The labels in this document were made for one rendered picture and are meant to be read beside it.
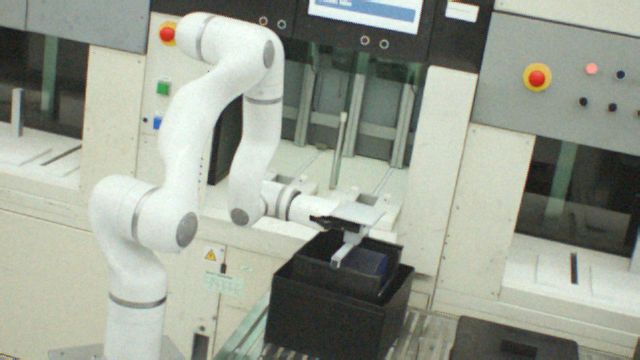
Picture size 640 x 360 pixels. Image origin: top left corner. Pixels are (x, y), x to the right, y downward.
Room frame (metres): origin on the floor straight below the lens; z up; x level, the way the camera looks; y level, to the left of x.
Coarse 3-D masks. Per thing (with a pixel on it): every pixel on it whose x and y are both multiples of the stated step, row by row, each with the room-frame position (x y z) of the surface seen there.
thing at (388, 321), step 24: (288, 264) 2.02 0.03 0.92; (288, 288) 1.91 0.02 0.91; (312, 288) 1.89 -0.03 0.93; (408, 288) 2.06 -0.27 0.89; (288, 312) 1.91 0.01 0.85; (312, 312) 1.89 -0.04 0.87; (336, 312) 1.87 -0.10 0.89; (360, 312) 1.85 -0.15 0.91; (384, 312) 1.84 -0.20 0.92; (264, 336) 1.92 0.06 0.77; (288, 336) 1.90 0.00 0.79; (312, 336) 1.89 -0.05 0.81; (336, 336) 1.87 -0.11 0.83; (360, 336) 1.85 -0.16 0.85; (384, 336) 1.88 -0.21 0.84
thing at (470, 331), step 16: (464, 320) 1.99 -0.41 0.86; (480, 320) 2.01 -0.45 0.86; (464, 336) 1.91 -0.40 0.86; (480, 336) 1.92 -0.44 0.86; (496, 336) 1.93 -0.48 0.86; (512, 336) 1.94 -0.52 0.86; (528, 336) 1.96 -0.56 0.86; (544, 336) 1.97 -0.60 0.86; (464, 352) 1.83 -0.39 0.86; (480, 352) 1.84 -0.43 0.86; (496, 352) 1.85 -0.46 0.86; (512, 352) 1.86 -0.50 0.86; (528, 352) 1.85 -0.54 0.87; (544, 352) 1.89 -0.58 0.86; (560, 352) 1.90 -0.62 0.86; (576, 352) 1.91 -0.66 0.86
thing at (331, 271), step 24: (336, 216) 1.96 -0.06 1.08; (360, 216) 1.98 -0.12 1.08; (312, 240) 2.04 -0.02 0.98; (336, 240) 2.13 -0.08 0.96; (360, 240) 2.01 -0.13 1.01; (312, 264) 1.93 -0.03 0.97; (336, 264) 1.90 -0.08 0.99; (336, 288) 1.91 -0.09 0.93; (360, 288) 1.89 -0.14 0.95; (384, 288) 1.97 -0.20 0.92
